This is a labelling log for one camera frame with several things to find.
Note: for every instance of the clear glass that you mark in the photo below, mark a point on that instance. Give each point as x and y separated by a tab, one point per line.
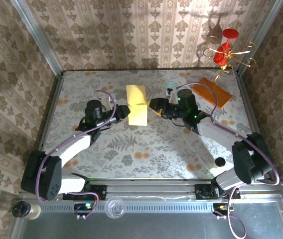
115	207

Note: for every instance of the aluminium frame post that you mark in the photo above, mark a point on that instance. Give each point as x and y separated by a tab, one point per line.
258	37
39	39

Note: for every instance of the black capped bottle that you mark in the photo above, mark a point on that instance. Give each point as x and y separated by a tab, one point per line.
20	209

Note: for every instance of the red wine glass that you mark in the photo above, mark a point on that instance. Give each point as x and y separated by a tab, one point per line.
220	58

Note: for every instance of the teal plastic cup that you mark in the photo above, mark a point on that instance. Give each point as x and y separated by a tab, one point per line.
172	84

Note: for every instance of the aluminium side rail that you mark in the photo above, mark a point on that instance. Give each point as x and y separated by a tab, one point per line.
256	104
45	129

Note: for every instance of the black connector board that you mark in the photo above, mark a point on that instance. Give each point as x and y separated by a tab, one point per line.
83	207

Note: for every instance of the floral tablecloth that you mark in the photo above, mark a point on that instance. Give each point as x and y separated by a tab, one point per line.
131	169

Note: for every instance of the gold glass rack orange base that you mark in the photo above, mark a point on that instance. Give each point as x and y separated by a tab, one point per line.
213	94

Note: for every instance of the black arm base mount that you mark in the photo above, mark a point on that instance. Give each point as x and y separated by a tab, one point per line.
99	193
202	193

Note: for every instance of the yellow cloth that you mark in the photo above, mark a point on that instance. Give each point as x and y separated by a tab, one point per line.
136	99

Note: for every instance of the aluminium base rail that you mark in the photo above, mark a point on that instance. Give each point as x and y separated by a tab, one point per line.
151	190

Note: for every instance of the small black round knob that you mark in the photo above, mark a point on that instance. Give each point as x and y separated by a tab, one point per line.
220	161

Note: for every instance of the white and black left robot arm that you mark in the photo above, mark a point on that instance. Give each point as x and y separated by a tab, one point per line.
44	174

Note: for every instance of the grey metal tray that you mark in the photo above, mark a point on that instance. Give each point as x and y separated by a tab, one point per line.
156	226

